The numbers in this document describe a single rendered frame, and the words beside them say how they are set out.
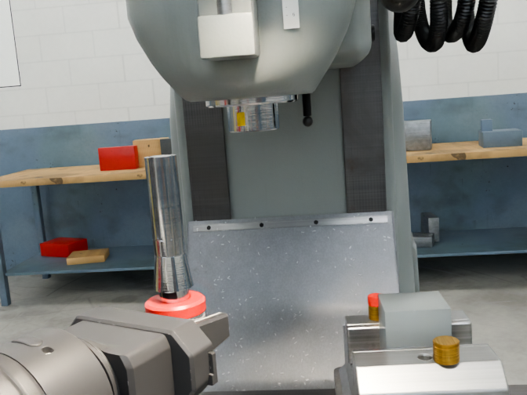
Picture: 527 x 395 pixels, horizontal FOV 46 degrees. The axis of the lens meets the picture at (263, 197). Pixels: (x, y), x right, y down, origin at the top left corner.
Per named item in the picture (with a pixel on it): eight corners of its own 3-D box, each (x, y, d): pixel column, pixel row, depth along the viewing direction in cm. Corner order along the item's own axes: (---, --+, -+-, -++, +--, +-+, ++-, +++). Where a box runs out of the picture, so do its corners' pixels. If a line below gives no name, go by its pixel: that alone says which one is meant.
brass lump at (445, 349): (463, 364, 53) (462, 344, 52) (436, 366, 53) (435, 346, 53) (456, 354, 55) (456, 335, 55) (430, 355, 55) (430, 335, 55)
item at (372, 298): (385, 320, 64) (384, 297, 64) (369, 321, 64) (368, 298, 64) (383, 315, 66) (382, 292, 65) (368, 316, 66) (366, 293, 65)
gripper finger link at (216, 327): (222, 342, 50) (173, 374, 45) (219, 304, 50) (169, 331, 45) (239, 345, 50) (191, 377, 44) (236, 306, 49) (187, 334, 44)
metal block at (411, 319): (452, 370, 58) (451, 308, 57) (387, 373, 58) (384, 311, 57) (440, 347, 63) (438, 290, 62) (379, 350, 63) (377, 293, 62)
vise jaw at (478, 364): (510, 414, 52) (510, 370, 51) (359, 421, 53) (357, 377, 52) (488, 382, 58) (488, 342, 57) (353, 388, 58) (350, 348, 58)
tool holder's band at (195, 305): (184, 324, 46) (183, 310, 46) (132, 318, 48) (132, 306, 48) (216, 303, 50) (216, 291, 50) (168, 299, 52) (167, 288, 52)
